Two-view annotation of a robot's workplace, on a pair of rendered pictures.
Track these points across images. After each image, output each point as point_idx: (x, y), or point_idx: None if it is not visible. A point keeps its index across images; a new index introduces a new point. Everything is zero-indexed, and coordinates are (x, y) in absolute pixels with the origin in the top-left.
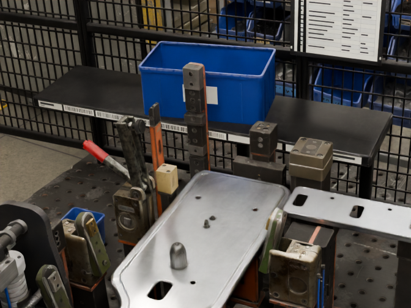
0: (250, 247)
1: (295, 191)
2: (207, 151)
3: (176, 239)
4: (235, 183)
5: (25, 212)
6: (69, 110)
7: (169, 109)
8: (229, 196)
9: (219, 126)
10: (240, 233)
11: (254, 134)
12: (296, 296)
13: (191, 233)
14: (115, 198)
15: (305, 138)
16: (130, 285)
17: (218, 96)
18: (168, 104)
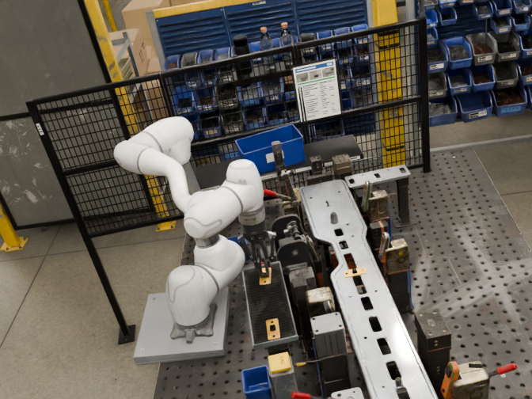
0: (353, 204)
1: (346, 179)
2: None
3: (322, 214)
4: (319, 186)
5: (289, 218)
6: (205, 191)
7: (260, 169)
8: (323, 191)
9: (288, 168)
10: (343, 201)
11: (314, 162)
12: (382, 214)
13: (324, 210)
14: (285, 210)
15: (334, 156)
16: (325, 236)
17: (283, 153)
18: (260, 167)
